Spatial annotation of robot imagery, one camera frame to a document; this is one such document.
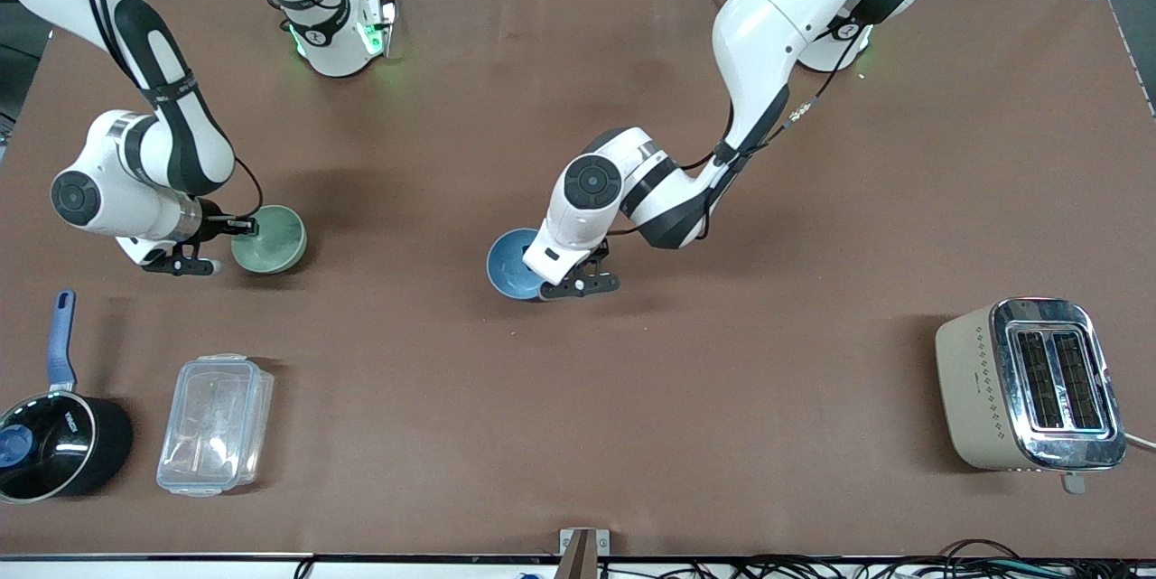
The metal base connector plate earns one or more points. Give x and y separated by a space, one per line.
379 23

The blue ceramic bowl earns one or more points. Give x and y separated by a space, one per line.
510 263

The brown table cover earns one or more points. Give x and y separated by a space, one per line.
578 398

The beige chrome toaster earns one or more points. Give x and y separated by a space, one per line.
984 398

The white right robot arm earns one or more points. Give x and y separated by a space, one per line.
172 145

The clear plastic food container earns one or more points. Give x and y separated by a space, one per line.
212 425

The green ceramic bowl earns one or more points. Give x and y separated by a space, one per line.
275 240

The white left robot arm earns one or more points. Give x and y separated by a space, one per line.
777 10

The metal table edge bracket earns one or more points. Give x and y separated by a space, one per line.
582 552

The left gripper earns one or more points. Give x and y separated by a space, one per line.
526 249

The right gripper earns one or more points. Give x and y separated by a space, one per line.
214 223

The glass lid blue knob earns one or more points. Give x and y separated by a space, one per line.
18 448

